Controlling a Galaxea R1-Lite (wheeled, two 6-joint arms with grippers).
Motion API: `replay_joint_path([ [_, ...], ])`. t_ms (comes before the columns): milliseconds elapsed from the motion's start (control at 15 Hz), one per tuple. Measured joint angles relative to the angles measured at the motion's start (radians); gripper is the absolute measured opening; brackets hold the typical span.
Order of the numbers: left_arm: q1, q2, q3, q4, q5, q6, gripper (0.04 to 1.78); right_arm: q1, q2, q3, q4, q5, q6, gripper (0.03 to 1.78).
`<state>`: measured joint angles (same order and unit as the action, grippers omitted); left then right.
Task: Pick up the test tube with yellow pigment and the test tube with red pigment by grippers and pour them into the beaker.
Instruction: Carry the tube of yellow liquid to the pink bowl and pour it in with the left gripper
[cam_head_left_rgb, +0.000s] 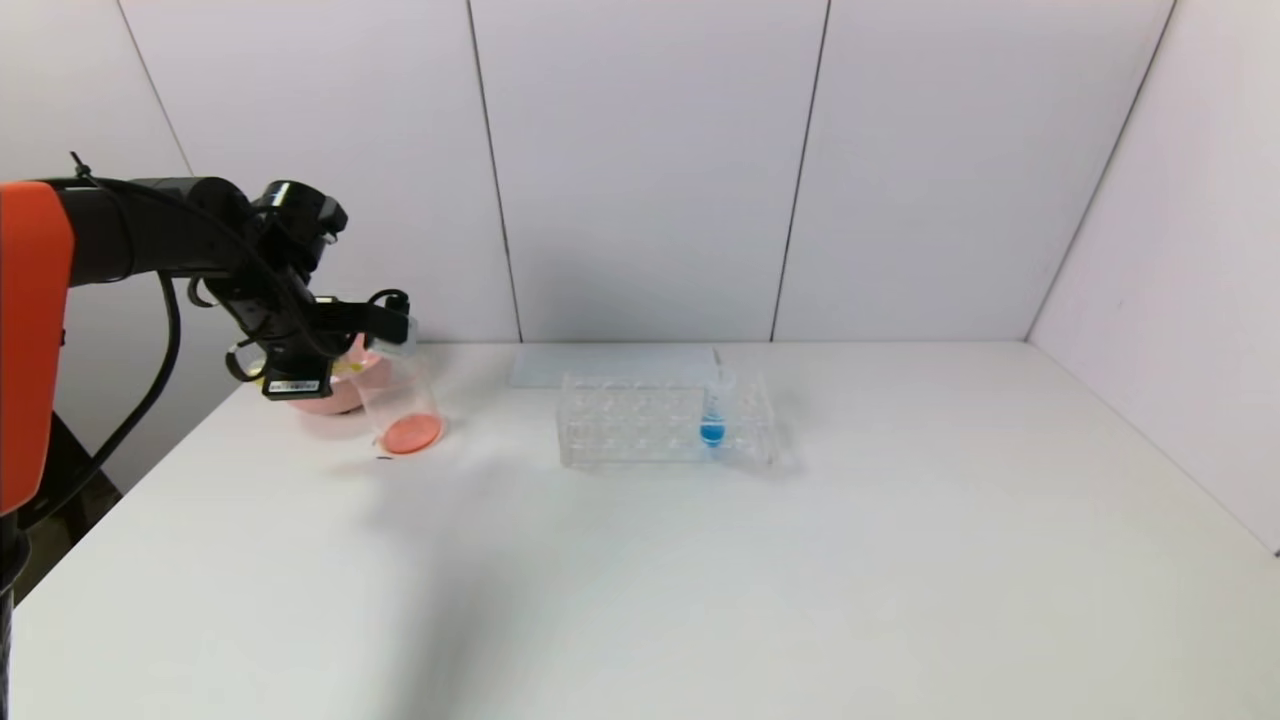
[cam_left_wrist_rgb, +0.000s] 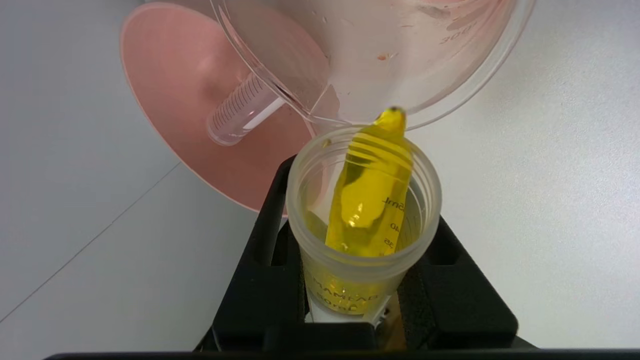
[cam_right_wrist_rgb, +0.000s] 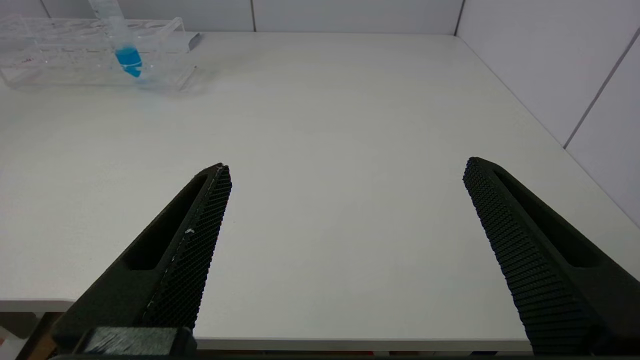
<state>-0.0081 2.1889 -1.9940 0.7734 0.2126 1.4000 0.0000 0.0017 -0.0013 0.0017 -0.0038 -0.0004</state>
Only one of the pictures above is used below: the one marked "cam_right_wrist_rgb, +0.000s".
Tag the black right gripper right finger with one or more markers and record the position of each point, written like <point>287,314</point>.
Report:
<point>540,270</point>

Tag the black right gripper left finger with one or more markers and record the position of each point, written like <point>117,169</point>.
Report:
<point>185,270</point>

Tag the test tube with blue pigment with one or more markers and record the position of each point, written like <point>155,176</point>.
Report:
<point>129,59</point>

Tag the clear acrylic test tube rack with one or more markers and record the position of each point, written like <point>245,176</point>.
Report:
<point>60,60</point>

